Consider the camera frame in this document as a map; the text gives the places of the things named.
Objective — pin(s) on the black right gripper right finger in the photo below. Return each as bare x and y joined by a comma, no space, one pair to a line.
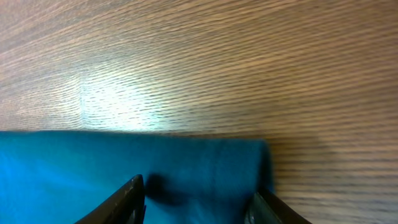
266,208

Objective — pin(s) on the blue polo shirt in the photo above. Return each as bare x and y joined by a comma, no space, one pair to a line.
60,176

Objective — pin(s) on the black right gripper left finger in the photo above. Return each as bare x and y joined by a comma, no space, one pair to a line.
125,206

